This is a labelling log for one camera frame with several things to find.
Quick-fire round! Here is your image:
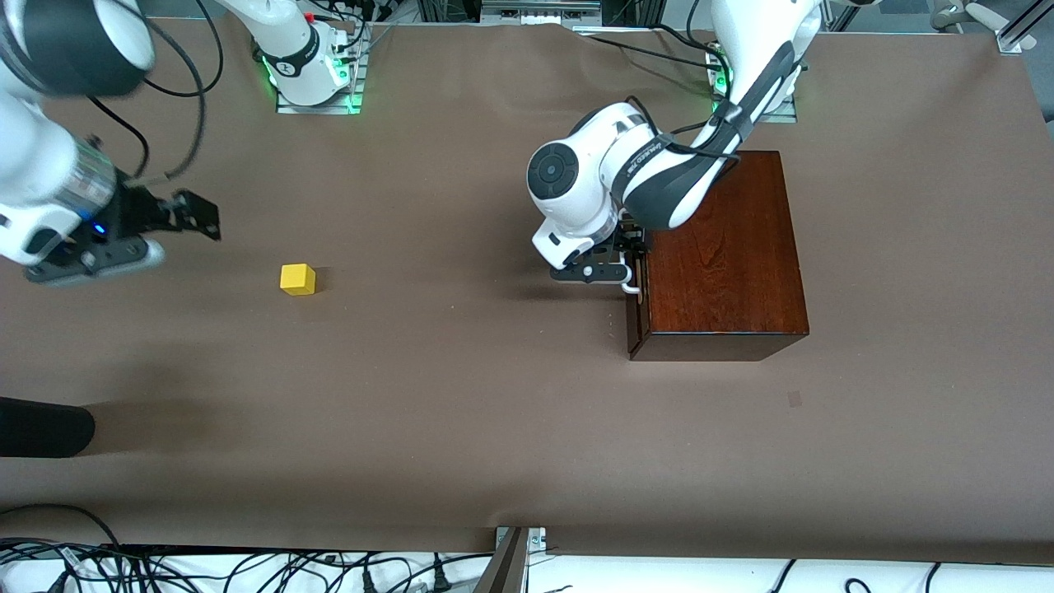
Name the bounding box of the light wood drawer white handle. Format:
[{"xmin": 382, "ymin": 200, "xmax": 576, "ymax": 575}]
[{"xmin": 620, "ymin": 247, "xmax": 651, "ymax": 330}]

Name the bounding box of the dark brown wooden cabinet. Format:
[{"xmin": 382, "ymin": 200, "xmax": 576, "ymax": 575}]
[{"xmin": 627, "ymin": 150, "xmax": 809, "ymax": 362}]

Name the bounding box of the black cylinder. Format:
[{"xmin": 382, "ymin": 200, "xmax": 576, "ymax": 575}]
[{"xmin": 0, "ymin": 397, "xmax": 96, "ymax": 458}]

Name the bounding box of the black equipment rack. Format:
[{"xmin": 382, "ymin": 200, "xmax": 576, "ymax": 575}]
[{"xmin": 416, "ymin": 0, "xmax": 660, "ymax": 26}]

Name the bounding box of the brown table cover sheet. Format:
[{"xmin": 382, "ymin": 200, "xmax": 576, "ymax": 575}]
[{"xmin": 0, "ymin": 15, "xmax": 1054, "ymax": 567}]

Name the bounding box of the grey metal beam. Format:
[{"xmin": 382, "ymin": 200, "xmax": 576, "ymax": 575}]
[{"xmin": 473, "ymin": 527, "xmax": 529, "ymax": 593}]

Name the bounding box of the grey chair base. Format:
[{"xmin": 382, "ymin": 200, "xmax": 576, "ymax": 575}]
[{"xmin": 930, "ymin": 0, "xmax": 1019, "ymax": 34}]

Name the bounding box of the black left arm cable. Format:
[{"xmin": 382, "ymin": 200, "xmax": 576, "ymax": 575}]
[{"xmin": 626, "ymin": 49, "xmax": 746, "ymax": 161}]

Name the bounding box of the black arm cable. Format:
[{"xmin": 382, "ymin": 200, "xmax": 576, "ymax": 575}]
[
  {"xmin": 86, "ymin": 0, "xmax": 225, "ymax": 194},
  {"xmin": 626, "ymin": 49, "xmax": 746, "ymax": 161}
]

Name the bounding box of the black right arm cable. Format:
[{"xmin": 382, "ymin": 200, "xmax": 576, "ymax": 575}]
[{"xmin": 86, "ymin": 0, "xmax": 225, "ymax": 194}]

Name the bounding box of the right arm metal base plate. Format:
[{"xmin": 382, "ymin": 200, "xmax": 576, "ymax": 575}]
[{"xmin": 276, "ymin": 23, "xmax": 369, "ymax": 115}]

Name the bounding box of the silver corner bracket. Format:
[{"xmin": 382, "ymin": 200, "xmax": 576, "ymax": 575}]
[{"xmin": 494, "ymin": 527, "xmax": 548, "ymax": 554}]

